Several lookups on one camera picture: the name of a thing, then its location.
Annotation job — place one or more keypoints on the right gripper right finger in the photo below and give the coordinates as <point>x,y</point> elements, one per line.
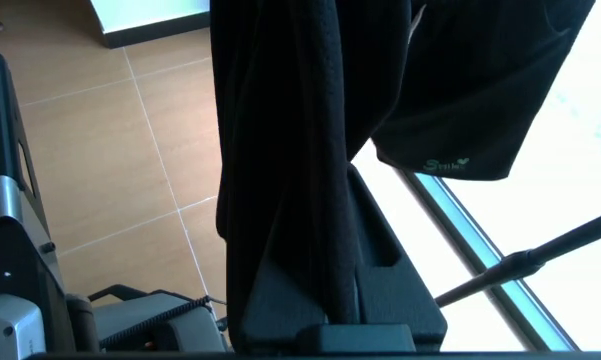
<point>395,300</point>

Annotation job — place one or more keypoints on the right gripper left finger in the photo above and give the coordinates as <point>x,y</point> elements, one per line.
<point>280,315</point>

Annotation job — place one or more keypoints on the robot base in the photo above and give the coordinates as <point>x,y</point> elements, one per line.
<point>10,225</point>

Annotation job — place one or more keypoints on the black clothes rack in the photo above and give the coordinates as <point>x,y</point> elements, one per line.
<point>530,257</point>

